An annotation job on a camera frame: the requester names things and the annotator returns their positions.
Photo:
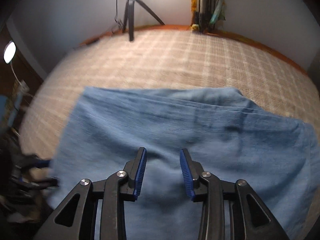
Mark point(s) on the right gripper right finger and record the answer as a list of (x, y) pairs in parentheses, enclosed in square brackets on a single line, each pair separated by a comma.
[(191, 171)]

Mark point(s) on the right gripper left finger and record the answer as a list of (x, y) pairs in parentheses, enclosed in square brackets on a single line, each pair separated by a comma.
[(135, 170)]

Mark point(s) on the light blue denim pants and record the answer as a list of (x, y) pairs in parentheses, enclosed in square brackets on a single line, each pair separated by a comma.
[(228, 134)]

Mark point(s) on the beige plaid bed sheet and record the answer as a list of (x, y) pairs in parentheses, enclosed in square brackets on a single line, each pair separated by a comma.
[(168, 59)]

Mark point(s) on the folded tripod with colourful cloth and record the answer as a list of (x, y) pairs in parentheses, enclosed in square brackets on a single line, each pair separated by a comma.
[(206, 13)]

